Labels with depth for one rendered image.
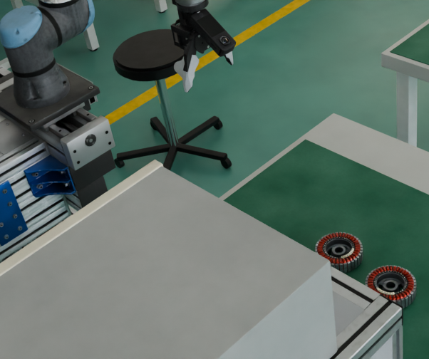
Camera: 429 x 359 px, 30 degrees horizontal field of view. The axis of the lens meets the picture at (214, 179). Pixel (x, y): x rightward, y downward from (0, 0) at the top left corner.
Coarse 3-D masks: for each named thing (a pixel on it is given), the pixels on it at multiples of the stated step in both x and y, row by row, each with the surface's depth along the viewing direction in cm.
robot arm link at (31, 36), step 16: (16, 16) 202; (32, 16) 200; (48, 16) 204; (0, 32) 200; (16, 32) 198; (32, 32) 199; (48, 32) 203; (16, 48) 200; (32, 48) 201; (48, 48) 205; (16, 64) 204; (32, 64) 203; (48, 64) 206
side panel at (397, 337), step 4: (400, 328) 132; (396, 332) 132; (400, 332) 132; (392, 336) 131; (396, 336) 133; (400, 336) 133; (392, 340) 131; (396, 340) 134; (400, 340) 134; (392, 344) 132; (396, 344) 134; (400, 344) 134; (396, 348) 135; (400, 348) 135; (396, 352) 136; (400, 352) 135; (396, 356) 135; (400, 356) 136
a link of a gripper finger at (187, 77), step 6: (192, 60) 178; (198, 60) 179; (174, 66) 183; (180, 66) 181; (192, 66) 179; (180, 72) 181; (186, 72) 179; (192, 72) 180; (186, 78) 180; (192, 78) 180; (186, 84) 181; (186, 90) 182
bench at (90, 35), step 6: (12, 0) 491; (18, 0) 491; (30, 0) 473; (36, 0) 467; (18, 6) 493; (90, 30) 441; (84, 36) 445; (90, 36) 442; (96, 36) 445; (90, 42) 444; (96, 42) 447; (90, 48) 448; (96, 48) 449; (6, 60) 413; (6, 66) 413
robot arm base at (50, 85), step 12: (36, 72) 205; (48, 72) 207; (60, 72) 212; (24, 84) 207; (36, 84) 206; (48, 84) 208; (60, 84) 210; (24, 96) 208; (36, 96) 209; (48, 96) 208; (60, 96) 210
